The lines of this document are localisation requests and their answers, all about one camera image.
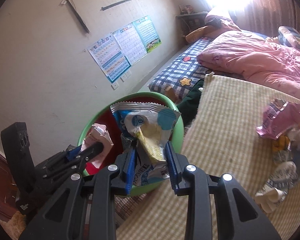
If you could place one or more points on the green chart wall poster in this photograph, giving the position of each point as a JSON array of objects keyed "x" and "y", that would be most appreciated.
[{"x": 147, "y": 32}]

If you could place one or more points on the white chart wall poster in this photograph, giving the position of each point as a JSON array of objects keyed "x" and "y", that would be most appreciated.
[{"x": 130, "y": 42}]

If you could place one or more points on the folded pink purple quilt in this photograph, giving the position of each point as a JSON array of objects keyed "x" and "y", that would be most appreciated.
[{"x": 220, "y": 17}]

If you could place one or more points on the light blue cake packet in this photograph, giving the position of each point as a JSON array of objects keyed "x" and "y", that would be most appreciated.
[{"x": 145, "y": 120}]

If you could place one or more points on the blue silver crinkled wrapper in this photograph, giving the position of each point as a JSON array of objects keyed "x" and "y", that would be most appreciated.
[{"x": 282, "y": 177}]

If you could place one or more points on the white wall socket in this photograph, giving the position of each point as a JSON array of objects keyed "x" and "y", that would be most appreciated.
[
  {"x": 123, "y": 78},
  {"x": 128, "y": 74},
  {"x": 115, "y": 86}
]

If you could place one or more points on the dark green cloth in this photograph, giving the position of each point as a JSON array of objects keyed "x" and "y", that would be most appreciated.
[{"x": 190, "y": 102}]

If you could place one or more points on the pink white carton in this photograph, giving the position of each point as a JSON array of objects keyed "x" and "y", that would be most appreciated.
[{"x": 97, "y": 135}]

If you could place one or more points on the plain blue sheet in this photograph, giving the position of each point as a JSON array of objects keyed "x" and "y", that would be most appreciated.
[{"x": 262, "y": 35}]

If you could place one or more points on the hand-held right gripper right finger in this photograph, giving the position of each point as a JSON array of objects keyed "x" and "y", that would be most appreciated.
[{"x": 171, "y": 170}]

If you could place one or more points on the green and red plastic basin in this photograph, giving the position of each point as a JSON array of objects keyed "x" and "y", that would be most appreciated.
[{"x": 106, "y": 120}]

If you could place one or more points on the black wall bracket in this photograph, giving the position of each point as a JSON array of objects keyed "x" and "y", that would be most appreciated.
[{"x": 77, "y": 17}]

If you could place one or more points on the green striped tablecloth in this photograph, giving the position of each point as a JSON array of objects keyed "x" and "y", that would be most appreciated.
[{"x": 227, "y": 130}]

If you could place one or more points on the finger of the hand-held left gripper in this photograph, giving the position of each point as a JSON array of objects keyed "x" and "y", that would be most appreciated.
[
  {"x": 93, "y": 150},
  {"x": 73, "y": 152}
]

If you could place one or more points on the beige fluffy rug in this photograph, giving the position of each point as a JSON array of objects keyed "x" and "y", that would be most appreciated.
[{"x": 12, "y": 226}]

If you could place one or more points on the blue checkered bed sheet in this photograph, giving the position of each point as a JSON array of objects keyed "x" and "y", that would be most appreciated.
[{"x": 175, "y": 67}]

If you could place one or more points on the brown wooden cabinet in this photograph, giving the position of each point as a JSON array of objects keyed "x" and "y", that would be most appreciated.
[{"x": 0, "y": 180}]

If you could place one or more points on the blue chart wall poster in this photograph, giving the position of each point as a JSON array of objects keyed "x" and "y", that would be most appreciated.
[{"x": 107, "y": 57}]

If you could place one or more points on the white crumpled tissue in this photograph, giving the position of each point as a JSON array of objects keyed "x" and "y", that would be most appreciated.
[{"x": 270, "y": 197}]

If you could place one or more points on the grey wall rail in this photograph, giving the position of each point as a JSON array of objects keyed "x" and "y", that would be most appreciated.
[{"x": 115, "y": 4}]

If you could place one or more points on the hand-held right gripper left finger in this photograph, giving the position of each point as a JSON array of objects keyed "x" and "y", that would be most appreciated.
[{"x": 131, "y": 162}]

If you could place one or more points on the orange blanket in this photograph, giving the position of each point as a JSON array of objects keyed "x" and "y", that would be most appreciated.
[{"x": 197, "y": 32}]

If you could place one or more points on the small dark side table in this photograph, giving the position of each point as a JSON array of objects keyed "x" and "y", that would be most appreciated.
[{"x": 190, "y": 17}]

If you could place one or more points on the blue checkered pillow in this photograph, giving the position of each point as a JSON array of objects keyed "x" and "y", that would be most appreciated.
[{"x": 287, "y": 33}]

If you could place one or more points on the wide pink curtain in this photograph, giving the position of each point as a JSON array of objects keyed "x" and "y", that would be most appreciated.
[{"x": 270, "y": 5}]

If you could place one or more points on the large pink snack wrapper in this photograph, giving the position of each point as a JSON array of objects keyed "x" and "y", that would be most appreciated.
[{"x": 277, "y": 122}]

